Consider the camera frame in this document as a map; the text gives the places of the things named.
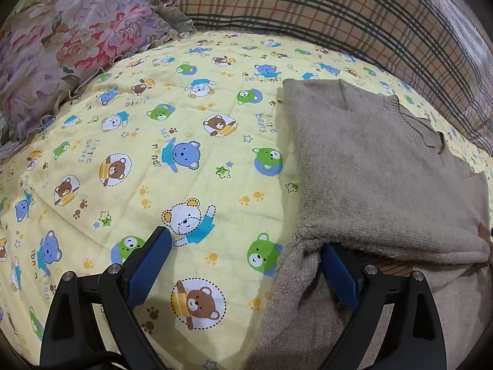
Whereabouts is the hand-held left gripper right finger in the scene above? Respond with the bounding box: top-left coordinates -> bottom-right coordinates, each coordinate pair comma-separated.
320,242 -> 449,370

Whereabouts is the plaid quilt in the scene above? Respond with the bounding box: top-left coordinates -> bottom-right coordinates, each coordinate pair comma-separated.
156,0 -> 493,158

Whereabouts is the floral ruffled pillow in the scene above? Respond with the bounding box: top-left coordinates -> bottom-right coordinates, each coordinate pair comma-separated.
0,0 -> 197,158

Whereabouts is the brown knitted sweater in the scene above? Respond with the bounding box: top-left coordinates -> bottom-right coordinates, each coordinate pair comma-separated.
248,78 -> 493,370

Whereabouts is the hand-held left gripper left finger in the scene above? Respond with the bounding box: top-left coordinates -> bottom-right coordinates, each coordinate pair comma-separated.
39,225 -> 172,370

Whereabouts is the yellow bear print bed sheet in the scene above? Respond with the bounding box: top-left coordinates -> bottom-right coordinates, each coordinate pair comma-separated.
0,31 -> 493,370

